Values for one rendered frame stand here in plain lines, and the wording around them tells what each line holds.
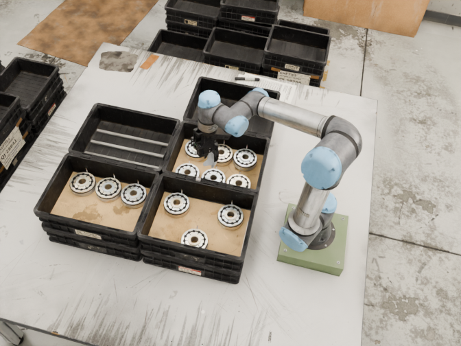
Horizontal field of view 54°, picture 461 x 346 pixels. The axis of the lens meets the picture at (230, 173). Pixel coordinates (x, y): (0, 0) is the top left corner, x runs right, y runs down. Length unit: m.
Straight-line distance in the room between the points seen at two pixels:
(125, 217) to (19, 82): 1.58
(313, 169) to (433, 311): 1.67
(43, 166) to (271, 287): 1.16
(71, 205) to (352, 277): 1.17
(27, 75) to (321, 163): 2.31
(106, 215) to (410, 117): 2.53
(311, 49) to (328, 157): 1.94
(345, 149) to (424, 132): 2.30
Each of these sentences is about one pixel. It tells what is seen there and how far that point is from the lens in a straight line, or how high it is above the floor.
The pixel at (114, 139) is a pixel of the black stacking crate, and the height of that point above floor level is 0.83.
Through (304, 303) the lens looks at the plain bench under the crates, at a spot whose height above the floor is 0.70.
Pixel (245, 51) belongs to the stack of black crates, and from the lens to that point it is 3.28.
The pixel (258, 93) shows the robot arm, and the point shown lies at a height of 1.28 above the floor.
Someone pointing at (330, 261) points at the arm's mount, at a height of 0.76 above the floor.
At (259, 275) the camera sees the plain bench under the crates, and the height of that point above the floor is 0.70.
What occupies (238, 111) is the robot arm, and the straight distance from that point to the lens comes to 1.57.
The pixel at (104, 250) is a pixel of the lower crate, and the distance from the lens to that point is 1.89.
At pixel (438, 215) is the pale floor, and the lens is 3.19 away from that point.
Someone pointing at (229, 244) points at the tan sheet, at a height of 0.83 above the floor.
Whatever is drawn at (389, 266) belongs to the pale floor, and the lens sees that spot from 2.87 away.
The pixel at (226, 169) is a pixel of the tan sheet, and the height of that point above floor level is 0.83.
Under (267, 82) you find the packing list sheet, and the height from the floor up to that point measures 0.70.
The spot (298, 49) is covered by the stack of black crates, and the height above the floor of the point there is 0.49.
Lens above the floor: 2.39
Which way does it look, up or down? 53 degrees down
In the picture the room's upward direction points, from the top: 6 degrees clockwise
